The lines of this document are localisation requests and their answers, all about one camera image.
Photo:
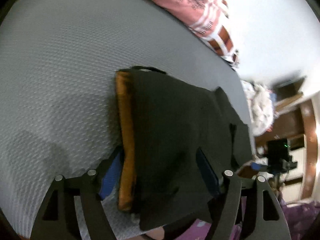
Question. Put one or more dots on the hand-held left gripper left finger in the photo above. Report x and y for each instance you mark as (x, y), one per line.
(110, 177)

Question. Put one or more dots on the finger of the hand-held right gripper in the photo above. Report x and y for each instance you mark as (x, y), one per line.
(258, 167)

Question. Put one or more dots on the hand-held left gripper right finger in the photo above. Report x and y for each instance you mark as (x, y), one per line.
(207, 175)

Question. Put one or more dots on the orange cloth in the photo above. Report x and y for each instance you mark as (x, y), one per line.
(126, 130)

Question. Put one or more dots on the dark green cloth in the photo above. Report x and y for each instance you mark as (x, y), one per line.
(175, 130)

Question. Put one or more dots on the dark wooden furniture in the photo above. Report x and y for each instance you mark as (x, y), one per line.
(290, 120)

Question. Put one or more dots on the white patterned cloth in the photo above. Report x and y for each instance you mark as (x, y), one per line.
(260, 110)

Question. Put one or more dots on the purple printed cloth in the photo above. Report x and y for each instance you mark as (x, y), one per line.
(300, 217)

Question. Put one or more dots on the grey textured mat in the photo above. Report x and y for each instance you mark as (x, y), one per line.
(62, 80)

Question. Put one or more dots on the plaid pink printed blanket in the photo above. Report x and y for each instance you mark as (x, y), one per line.
(187, 7)

